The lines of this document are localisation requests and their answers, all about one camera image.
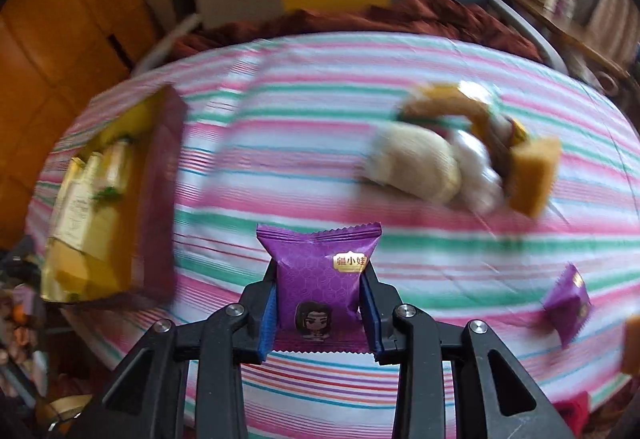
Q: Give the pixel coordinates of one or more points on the person's magenta clothing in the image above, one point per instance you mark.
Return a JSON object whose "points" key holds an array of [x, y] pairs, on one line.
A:
{"points": [[575, 419]]}

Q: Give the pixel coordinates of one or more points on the striped cloth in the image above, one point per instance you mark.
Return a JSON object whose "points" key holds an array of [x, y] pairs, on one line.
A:
{"points": [[300, 119]]}

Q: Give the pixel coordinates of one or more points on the pink curtain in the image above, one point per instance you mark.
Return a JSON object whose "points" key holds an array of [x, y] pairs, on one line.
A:
{"points": [[615, 14]]}

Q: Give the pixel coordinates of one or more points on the purple snack packet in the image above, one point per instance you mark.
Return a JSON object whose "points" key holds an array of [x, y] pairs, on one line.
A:
{"points": [[567, 309], [320, 279]]}

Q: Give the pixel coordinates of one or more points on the snack bar packet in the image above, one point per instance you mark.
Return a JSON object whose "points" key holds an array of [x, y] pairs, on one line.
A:
{"points": [[127, 154], [102, 174]]}

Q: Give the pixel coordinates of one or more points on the clear plastic bag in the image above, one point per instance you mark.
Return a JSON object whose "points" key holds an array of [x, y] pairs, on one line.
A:
{"points": [[480, 179]]}

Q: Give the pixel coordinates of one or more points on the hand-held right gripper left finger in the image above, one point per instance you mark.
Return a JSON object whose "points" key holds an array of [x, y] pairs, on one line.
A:
{"points": [[267, 319]]}

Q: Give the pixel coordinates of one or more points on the yellow sponge cloth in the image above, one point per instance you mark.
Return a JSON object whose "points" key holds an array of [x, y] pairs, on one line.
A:
{"points": [[632, 344], [537, 174]]}

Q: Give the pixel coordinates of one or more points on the wooden wardrobe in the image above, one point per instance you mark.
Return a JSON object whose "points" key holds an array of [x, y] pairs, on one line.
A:
{"points": [[60, 29]]}

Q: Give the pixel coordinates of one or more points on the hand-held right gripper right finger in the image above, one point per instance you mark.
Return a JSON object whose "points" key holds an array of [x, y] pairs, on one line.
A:
{"points": [[371, 319]]}

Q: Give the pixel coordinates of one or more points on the dark red cloth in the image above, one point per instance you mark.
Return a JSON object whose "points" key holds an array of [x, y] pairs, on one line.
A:
{"points": [[350, 24]]}

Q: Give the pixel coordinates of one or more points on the gold box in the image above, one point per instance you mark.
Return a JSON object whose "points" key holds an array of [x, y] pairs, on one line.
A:
{"points": [[160, 219]]}

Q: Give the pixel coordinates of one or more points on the white towel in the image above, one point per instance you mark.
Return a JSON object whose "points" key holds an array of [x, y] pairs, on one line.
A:
{"points": [[415, 164]]}

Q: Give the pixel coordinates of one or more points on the cluttered wooden desk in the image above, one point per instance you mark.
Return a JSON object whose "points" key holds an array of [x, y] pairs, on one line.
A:
{"points": [[575, 29]]}

